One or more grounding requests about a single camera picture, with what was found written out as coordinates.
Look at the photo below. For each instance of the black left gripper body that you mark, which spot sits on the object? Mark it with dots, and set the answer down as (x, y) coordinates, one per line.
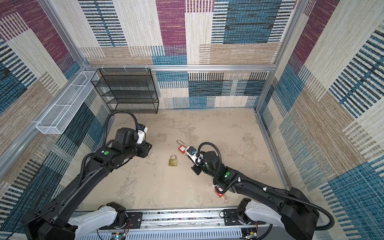
(141, 150)

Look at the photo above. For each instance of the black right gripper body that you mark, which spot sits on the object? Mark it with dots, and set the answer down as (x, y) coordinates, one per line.
(197, 169)

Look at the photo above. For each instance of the brass padlock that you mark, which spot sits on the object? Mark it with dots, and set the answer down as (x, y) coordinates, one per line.
(173, 161)

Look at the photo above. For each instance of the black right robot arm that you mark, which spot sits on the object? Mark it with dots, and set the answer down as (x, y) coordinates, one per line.
(287, 209)

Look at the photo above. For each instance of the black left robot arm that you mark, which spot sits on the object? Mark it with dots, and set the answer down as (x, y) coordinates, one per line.
(54, 221)

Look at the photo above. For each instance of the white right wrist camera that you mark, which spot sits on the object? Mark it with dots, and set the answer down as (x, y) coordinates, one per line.
(193, 155)

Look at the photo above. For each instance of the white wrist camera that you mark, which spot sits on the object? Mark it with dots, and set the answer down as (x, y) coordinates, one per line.
(193, 155)
(142, 132)

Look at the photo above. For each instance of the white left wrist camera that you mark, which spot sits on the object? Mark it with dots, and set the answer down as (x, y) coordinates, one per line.
(142, 132)

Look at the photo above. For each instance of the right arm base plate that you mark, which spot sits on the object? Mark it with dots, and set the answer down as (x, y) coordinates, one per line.
(231, 218)

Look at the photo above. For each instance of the aluminium front rail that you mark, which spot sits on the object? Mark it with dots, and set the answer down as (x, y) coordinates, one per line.
(189, 224)

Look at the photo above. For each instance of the black wire shelf rack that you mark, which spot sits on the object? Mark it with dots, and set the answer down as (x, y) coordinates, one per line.
(131, 89)

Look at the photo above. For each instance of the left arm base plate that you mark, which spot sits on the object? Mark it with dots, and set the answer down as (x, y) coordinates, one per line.
(135, 218)

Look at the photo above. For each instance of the white mesh wall basket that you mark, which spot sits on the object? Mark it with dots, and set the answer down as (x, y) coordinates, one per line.
(62, 112)

